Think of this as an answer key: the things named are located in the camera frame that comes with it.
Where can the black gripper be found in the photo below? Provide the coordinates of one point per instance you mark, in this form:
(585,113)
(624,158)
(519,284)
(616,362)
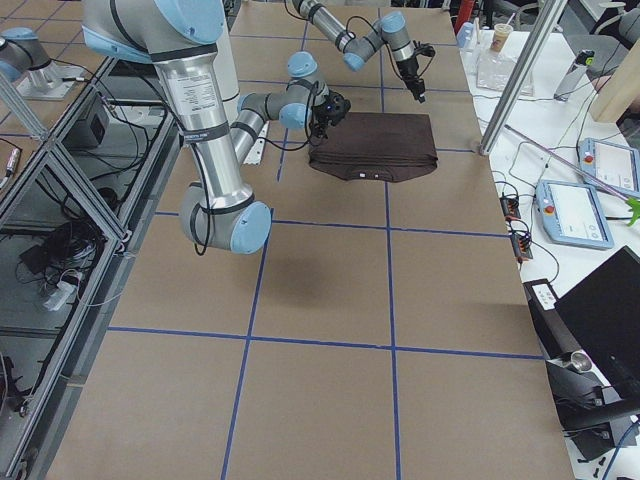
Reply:
(321,119)
(409,68)

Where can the dark brown t-shirt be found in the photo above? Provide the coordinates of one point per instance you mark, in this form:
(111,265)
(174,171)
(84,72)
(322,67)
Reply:
(387,147)

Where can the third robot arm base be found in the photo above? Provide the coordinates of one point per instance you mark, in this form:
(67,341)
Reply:
(24,58)

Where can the blue bottle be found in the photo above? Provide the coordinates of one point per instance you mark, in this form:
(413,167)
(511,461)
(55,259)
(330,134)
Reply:
(466,36)

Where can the red cylinder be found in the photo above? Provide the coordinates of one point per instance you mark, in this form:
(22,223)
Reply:
(464,13)

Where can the iced drink cup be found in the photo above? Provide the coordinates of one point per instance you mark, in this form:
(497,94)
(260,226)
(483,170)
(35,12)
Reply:
(501,33)

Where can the black orange connector strip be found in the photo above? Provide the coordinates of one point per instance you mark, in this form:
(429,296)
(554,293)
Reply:
(518,230)

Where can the near teach pendant tablet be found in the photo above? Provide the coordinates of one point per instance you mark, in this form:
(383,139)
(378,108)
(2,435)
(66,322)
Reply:
(572,215)

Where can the teach pendant tablet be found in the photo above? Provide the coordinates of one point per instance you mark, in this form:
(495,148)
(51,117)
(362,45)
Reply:
(614,164)
(572,215)

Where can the far teach pendant tablet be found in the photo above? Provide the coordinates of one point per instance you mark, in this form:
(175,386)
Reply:
(614,164)

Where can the reacher grabber stick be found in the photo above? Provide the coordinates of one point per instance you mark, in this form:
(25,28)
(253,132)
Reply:
(632,202)

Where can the black laptop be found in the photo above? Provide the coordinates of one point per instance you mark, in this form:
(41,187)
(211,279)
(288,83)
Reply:
(602,314)

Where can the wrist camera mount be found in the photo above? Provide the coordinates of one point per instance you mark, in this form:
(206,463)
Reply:
(424,49)
(334,109)

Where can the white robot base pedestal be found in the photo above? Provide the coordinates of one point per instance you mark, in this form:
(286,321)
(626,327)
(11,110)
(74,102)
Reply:
(248,131)

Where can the aluminium frame post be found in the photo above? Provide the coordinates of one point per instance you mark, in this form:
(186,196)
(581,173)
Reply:
(548,17)

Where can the aluminium frame rack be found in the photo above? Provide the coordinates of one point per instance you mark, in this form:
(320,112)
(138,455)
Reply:
(97,152)

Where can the black camera stand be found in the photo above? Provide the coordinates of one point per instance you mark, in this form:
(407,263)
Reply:
(590,412)

